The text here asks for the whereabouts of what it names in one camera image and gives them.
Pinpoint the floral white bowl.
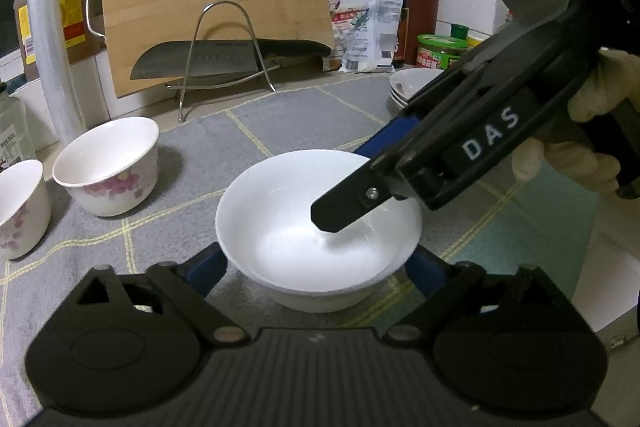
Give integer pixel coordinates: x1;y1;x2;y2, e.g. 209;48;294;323
0;159;51;261
52;117;160;218

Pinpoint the grey checked table mat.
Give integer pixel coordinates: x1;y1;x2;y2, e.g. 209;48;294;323
1;75;597;426

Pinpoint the clear glass jar green lid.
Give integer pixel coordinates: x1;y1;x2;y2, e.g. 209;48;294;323
0;82;36;171

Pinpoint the metal wire rack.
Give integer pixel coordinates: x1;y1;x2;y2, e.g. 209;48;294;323
156;0;278;122

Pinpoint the white snack bag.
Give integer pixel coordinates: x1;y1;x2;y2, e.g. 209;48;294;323
330;0;396;72

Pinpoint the stack of white plates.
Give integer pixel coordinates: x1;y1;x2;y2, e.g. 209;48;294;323
388;68;444;109

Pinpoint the plain white bowl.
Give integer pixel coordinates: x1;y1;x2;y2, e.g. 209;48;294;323
215;150;422;313

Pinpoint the kitchen cleaver knife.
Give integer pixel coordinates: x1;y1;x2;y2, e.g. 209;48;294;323
130;38;331;80

